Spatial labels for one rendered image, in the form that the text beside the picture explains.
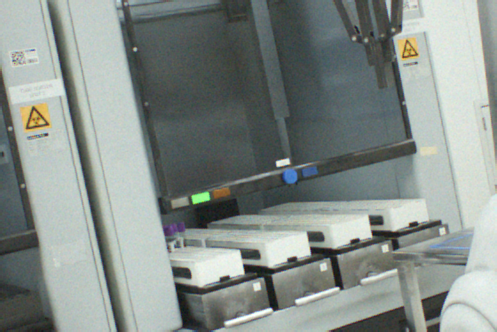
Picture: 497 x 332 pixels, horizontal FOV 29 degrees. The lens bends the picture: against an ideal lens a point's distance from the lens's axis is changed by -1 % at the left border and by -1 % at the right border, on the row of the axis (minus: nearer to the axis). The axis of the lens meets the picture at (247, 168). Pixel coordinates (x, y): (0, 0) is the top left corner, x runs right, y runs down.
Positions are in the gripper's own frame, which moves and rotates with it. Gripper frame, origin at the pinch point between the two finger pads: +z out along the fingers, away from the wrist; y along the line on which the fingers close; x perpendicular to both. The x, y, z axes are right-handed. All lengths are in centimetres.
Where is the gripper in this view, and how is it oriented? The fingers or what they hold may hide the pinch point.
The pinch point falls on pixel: (382, 64)
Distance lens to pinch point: 146.2
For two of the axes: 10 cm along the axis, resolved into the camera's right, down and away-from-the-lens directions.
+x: 4.3, -1.4, 8.9
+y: 8.8, -1.5, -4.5
